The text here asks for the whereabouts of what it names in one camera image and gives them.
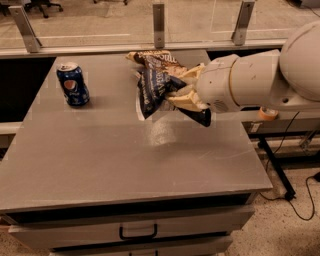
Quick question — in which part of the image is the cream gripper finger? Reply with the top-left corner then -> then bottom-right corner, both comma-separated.
166,89 -> 209,112
178,63 -> 205,84

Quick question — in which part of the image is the blue chip bag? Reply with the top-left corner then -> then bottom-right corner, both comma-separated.
136,68 -> 211,127

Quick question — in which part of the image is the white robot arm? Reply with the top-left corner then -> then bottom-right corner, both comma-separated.
166,21 -> 320,113

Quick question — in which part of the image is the brown chip bag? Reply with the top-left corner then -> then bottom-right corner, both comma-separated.
126,50 -> 187,77

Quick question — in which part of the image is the orange tape roll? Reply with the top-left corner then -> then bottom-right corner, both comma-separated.
258,107 -> 278,121

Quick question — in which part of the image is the grey side shelf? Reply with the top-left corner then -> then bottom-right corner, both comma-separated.
238,110 -> 320,153

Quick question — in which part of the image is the blue Pepsi can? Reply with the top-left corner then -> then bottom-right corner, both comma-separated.
56,62 -> 90,107

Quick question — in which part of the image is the black table leg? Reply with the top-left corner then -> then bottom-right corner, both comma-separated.
258,136 -> 296,202

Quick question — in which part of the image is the lower grey drawer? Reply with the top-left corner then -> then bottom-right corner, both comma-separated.
49,236 -> 232,256

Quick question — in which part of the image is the grey drawer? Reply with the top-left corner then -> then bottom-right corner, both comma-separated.
49,236 -> 232,256
9,205 -> 254,249

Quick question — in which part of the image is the black office chair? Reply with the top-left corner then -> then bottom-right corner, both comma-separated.
24,0 -> 63,19

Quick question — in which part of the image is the top grey drawer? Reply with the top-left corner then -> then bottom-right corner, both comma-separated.
9,205 -> 254,249

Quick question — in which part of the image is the right metal railing bracket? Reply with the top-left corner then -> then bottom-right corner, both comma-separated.
231,0 -> 255,46

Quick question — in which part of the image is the metal railing bracket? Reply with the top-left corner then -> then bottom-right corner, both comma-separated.
231,0 -> 255,46
153,3 -> 165,49
9,6 -> 42,53

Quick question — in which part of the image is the middle metal railing bracket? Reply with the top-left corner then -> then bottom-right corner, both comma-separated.
153,3 -> 165,49

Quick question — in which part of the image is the black drawer handle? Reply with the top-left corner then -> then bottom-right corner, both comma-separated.
118,224 -> 158,241

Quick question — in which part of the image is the black floor cable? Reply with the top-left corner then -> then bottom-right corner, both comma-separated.
259,111 -> 320,222

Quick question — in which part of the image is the left metal railing bracket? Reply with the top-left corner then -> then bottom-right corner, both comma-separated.
9,6 -> 42,53

